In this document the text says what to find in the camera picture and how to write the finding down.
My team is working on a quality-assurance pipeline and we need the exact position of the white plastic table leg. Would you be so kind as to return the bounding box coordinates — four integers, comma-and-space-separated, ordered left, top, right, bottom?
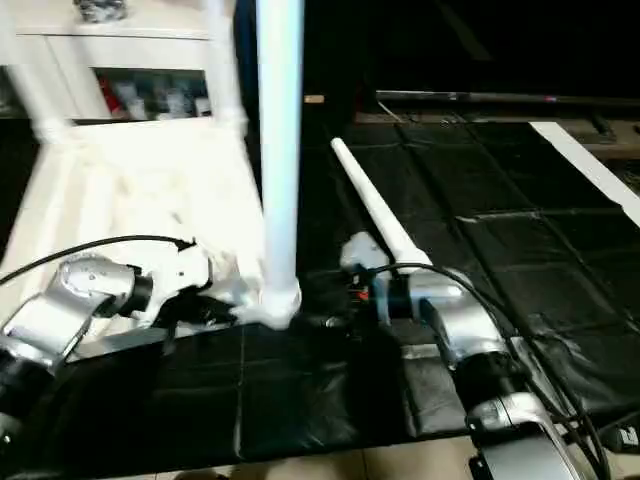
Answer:
203, 0, 248, 131
0, 0, 73, 143
255, 0, 306, 326
330, 138, 435, 273

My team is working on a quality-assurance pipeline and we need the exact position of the white plastic table top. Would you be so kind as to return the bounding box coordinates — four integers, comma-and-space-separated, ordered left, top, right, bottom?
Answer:
0, 115, 303, 359

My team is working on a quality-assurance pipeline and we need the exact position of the black work mat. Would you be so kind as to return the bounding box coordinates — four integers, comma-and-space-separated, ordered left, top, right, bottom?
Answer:
0, 112, 640, 473

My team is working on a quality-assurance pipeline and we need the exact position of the red bottle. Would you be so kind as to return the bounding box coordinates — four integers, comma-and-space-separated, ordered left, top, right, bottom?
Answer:
98, 80, 123, 119

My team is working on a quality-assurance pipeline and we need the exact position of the white flat board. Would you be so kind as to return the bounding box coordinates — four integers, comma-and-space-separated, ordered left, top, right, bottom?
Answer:
530, 120, 640, 229

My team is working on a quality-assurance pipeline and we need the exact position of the white glass-door cabinet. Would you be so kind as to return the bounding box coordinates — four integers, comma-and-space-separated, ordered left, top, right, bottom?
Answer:
0, 0, 241, 123

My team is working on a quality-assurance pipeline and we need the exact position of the small silver ornament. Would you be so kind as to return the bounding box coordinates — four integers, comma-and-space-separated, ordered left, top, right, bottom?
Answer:
75, 0, 131, 24

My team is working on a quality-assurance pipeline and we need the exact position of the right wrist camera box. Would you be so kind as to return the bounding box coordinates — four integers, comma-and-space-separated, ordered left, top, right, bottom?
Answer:
340, 231, 393, 277

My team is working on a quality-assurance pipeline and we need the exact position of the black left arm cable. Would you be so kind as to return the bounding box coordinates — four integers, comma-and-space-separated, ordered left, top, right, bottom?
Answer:
0, 235, 197, 289

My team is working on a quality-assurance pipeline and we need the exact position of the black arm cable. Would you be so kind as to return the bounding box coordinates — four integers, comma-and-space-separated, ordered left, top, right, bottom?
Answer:
0, 235, 197, 289
375, 262, 611, 471

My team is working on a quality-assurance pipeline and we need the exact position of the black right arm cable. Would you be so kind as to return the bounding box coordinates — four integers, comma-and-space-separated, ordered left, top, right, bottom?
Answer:
375, 262, 611, 471

